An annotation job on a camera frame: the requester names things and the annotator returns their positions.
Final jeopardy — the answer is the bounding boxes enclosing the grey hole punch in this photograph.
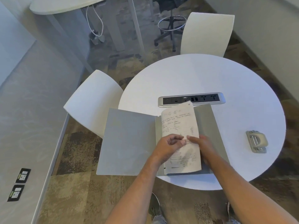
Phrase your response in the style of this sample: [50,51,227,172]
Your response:
[246,130,268,153]

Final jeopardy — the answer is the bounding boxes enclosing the black office chair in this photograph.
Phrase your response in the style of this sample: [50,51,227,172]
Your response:
[152,0,190,53]

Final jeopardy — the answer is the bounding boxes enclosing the grey open folder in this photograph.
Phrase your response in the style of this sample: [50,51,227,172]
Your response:
[96,104,231,177]

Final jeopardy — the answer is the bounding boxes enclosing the silver table power outlet strip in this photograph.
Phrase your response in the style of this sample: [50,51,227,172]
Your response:
[158,92,226,108]

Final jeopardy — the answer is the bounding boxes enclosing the handwritten paper sheets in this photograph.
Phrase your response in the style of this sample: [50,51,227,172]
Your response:
[161,101,203,175]

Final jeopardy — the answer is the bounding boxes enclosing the person's left shoe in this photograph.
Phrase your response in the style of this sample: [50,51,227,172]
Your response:
[150,193,168,224]

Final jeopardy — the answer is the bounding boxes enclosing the white desk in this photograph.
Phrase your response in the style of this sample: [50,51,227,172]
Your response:
[29,0,145,53]

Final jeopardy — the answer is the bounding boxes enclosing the person's right hand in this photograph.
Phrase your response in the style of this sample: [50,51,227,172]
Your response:
[187,135,219,168]

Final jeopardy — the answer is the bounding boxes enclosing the person's right forearm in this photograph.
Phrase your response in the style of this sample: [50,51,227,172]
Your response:
[204,158,299,224]

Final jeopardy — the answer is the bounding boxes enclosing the white chair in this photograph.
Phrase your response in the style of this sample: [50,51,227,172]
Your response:
[63,70,124,139]
[180,12,235,58]

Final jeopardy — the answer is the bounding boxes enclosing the white cable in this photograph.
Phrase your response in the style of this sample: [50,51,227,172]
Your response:
[85,4,104,37]

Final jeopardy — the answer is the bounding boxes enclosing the black wall outlet plate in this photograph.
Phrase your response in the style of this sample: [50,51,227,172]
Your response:
[7,185,25,202]
[16,168,31,184]

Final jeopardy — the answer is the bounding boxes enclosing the person's left forearm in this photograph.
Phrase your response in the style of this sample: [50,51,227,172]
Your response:
[105,153,170,224]

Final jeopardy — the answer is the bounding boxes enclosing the person's left hand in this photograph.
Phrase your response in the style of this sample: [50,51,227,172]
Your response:
[153,134,187,165]

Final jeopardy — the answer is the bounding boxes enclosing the grey floor power box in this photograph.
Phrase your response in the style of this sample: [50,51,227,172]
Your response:
[90,30,106,45]

